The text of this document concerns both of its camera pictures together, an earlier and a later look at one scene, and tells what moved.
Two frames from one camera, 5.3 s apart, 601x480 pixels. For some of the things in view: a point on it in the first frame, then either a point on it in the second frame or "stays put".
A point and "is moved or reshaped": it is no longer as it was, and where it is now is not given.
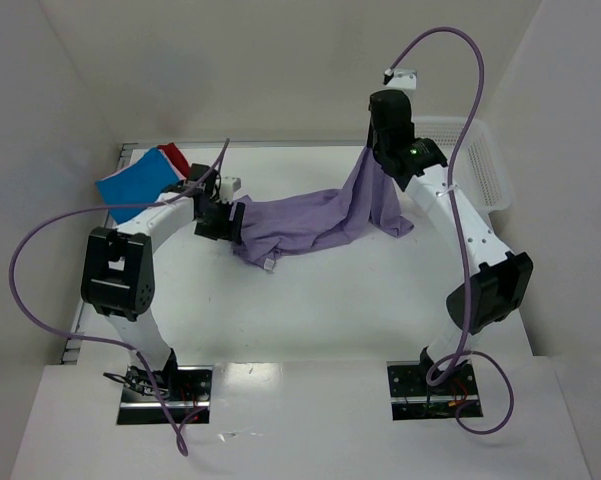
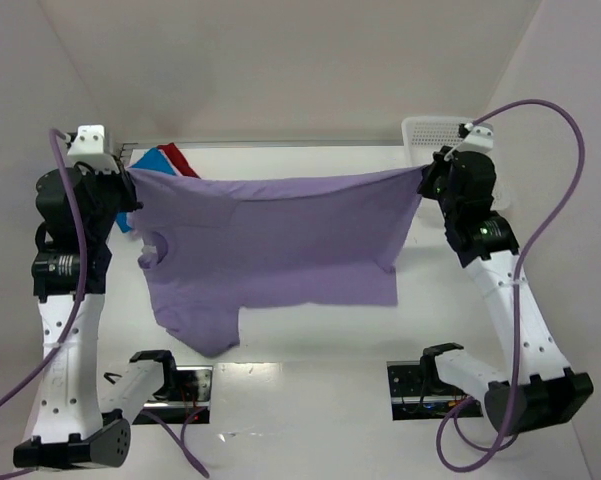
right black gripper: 376,145 → 434,176
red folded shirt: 177,156 stays put
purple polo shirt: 275,220 is moved or reshaped
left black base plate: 186,389 stays put
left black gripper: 235,222 → 125,187
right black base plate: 412,398 stays put
